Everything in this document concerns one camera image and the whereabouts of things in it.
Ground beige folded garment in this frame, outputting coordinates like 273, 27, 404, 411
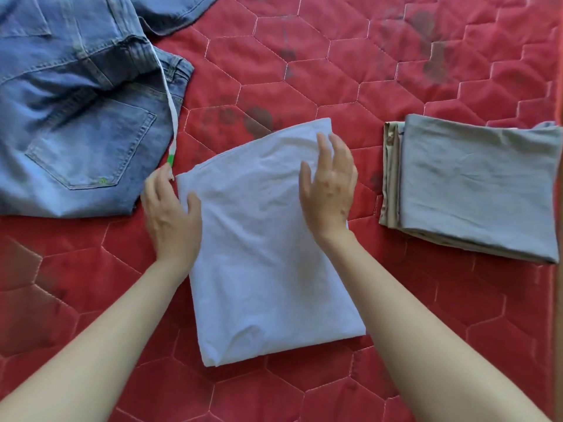
379, 121, 548, 261

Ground red quilted bed cover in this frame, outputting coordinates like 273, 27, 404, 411
0, 0, 563, 422

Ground grey folded garment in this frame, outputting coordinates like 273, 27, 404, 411
398, 114, 563, 265

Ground person's right hand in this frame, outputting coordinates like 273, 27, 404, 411
299, 132, 359, 246

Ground white drawstring with green tip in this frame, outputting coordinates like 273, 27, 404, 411
151, 41, 179, 181

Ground white garment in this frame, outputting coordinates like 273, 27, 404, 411
175, 118, 367, 368

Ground person's left forearm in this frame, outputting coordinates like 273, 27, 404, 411
0, 261, 194, 422

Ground blue denim jeans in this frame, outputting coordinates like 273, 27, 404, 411
0, 0, 221, 219

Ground person's right forearm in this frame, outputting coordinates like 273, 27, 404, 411
314, 232, 551, 422

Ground person's left hand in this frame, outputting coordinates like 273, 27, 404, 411
140, 164, 203, 272

